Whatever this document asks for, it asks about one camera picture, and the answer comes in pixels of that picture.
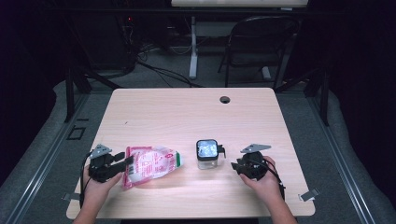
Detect white table leg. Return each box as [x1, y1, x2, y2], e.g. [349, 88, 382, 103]
[188, 16, 200, 80]

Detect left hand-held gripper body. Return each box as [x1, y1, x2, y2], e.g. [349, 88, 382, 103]
[88, 144, 118, 184]

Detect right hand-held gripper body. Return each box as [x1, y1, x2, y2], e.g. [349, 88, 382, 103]
[237, 143, 272, 182]

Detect person's left hand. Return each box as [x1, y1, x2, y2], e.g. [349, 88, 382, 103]
[81, 172, 123, 203]

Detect clear jar with black lid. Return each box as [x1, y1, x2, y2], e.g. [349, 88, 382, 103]
[195, 138, 227, 171]

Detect left hand-held gripper cable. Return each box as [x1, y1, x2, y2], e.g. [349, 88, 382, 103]
[78, 150, 94, 210]

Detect right hand-held gripper cable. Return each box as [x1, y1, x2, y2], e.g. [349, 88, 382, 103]
[262, 158, 287, 201]

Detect person's right hand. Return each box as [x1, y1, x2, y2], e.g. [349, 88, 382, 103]
[239, 155, 285, 206]

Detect grey tape strip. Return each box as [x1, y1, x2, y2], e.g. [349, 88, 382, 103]
[62, 191, 85, 202]
[298, 188, 320, 203]

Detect grey floor rail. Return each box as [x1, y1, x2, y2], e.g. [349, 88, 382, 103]
[305, 92, 378, 224]
[5, 92, 92, 224]

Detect black floor cables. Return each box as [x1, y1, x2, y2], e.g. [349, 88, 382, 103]
[135, 58, 204, 89]

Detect dark equipment cabinet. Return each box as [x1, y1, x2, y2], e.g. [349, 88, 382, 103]
[74, 12, 138, 72]

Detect pink and white plastic bag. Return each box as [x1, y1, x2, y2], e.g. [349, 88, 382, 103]
[121, 145, 185, 190]

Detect hand-held gripper cable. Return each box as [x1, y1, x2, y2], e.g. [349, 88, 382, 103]
[78, 150, 94, 210]
[262, 158, 287, 201]

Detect black folding chair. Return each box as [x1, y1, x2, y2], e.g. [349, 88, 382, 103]
[217, 15, 301, 90]

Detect black metal stand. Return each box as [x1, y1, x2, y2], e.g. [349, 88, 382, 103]
[275, 65, 331, 127]
[64, 65, 123, 123]

